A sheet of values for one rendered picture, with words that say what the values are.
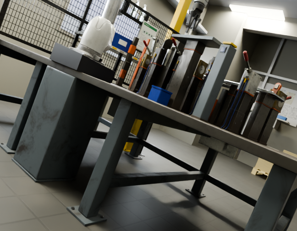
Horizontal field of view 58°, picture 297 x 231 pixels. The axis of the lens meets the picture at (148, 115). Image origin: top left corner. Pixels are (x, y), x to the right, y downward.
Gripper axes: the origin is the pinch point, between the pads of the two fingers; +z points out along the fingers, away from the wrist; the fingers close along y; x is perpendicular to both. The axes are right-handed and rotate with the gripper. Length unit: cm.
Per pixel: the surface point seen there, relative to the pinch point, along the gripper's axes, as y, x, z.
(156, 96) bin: -17, -10, 46
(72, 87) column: -55, 19, 60
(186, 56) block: -5.4, -10.1, 16.0
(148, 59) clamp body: 26, 52, 18
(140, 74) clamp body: 24, 53, 33
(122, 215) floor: -19, -21, 120
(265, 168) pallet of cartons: 462, 49, 99
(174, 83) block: -5.2, -9.4, 34.8
